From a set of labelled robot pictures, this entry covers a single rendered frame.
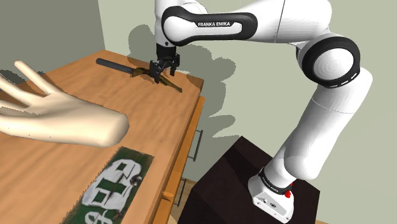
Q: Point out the green white flat box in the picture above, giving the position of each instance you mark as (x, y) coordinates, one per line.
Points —
(114, 183)

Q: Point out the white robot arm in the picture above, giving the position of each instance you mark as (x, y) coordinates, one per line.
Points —
(322, 124)

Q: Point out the wooden desk with drawers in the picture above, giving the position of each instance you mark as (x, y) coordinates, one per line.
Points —
(149, 114)

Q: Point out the dark robot stand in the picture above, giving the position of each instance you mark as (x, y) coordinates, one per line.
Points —
(223, 186)

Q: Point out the cream hand figure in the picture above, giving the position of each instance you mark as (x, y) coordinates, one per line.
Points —
(68, 121)

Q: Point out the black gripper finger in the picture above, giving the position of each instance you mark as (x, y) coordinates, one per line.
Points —
(174, 65)
(155, 69)

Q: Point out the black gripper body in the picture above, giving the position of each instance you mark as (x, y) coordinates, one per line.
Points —
(165, 53)

